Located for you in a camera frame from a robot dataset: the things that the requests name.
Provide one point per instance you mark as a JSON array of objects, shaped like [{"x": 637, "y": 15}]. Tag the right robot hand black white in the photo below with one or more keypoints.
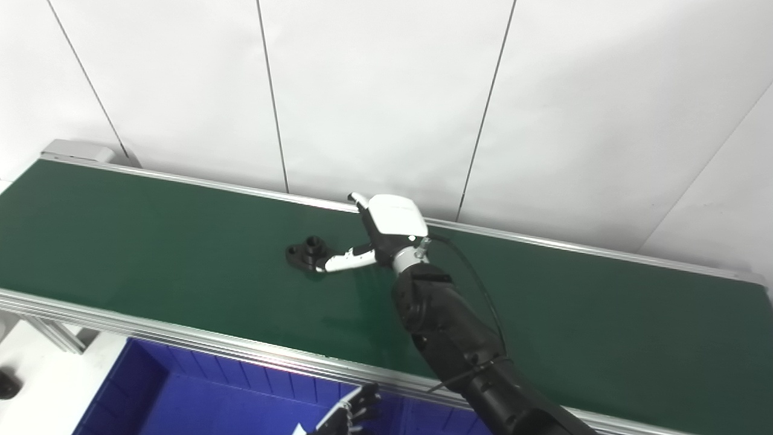
[{"x": 395, "y": 220}]

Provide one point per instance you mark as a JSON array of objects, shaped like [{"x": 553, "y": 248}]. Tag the aluminium conveyor support strut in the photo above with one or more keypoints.
[{"x": 57, "y": 333}]

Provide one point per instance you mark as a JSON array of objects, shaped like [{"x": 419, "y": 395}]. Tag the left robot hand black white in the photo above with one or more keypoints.
[{"x": 347, "y": 420}]

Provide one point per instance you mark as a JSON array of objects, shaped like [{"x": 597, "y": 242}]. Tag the black flanged metal part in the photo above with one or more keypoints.
[{"x": 305, "y": 252}]

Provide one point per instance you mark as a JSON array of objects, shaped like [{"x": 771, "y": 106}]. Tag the grey conveyor end housing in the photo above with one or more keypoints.
[{"x": 78, "y": 151}]

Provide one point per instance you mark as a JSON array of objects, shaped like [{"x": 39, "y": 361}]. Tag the green conveyor belt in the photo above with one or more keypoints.
[
  {"x": 181, "y": 254},
  {"x": 181, "y": 338}
]

